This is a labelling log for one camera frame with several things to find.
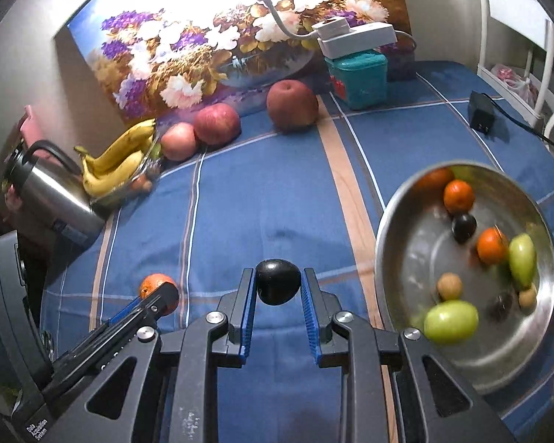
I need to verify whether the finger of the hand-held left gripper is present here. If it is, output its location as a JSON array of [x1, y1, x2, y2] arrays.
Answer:
[[41, 281, 181, 402]]

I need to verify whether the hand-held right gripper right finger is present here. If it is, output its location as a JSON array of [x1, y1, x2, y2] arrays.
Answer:
[[302, 268, 515, 443]]

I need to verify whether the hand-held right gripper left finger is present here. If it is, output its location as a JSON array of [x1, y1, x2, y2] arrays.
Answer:
[[51, 268, 256, 443]]

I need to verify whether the orange tangerine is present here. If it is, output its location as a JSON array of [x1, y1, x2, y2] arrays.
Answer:
[[444, 179, 476, 214], [477, 227, 510, 266], [139, 273, 180, 317]]

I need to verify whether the black plum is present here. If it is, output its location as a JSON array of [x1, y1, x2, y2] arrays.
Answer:
[[451, 213, 478, 244], [486, 288, 514, 321], [255, 259, 302, 306]]

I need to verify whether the stainless steel bowl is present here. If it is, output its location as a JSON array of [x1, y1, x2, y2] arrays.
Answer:
[[374, 161, 554, 395]]

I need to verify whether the round brown fruit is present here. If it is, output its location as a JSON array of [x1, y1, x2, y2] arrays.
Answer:
[[518, 286, 538, 312], [437, 272, 464, 301]]

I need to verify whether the clear plastic fruit tray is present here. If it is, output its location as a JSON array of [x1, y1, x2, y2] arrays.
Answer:
[[90, 141, 163, 208]]

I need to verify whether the stainless steel kettle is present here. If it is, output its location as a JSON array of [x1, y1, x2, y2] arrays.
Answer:
[[2, 140, 106, 245]]

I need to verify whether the blue plaid tablecloth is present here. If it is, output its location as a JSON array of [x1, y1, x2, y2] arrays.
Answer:
[[37, 60, 554, 443]]

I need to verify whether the yellow banana bunch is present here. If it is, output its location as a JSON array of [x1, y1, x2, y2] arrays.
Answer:
[[74, 119, 158, 198]]

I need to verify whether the pale red apple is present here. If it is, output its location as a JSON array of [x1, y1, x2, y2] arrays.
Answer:
[[161, 122, 199, 161]]

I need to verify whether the pink object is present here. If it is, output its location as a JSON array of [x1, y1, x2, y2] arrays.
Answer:
[[18, 105, 40, 146]]

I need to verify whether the dark red apple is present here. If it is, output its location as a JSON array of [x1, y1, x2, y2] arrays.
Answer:
[[266, 80, 319, 132]]

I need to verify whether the teal box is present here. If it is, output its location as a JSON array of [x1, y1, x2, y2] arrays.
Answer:
[[328, 52, 389, 110]]

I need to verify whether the flower painting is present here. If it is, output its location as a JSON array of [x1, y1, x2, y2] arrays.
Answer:
[[67, 0, 414, 123]]

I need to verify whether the black power adapter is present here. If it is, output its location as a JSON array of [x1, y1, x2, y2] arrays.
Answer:
[[467, 91, 496, 134]]

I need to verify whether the white power strip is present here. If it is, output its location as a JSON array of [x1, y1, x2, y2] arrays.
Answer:
[[318, 22, 396, 59]]

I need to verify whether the white plug adapter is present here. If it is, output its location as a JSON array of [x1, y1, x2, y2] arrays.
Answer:
[[315, 16, 352, 40]]

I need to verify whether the white gooseneck lamp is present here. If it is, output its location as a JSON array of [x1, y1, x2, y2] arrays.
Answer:
[[241, 0, 324, 40]]

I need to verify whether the pink plastic bag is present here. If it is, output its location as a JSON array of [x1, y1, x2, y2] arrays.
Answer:
[[489, 65, 536, 107]]

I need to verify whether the white rack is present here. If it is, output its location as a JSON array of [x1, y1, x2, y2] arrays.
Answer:
[[478, 0, 554, 144]]

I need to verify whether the black power cable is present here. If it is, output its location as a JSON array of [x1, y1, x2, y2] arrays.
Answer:
[[489, 95, 554, 148]]

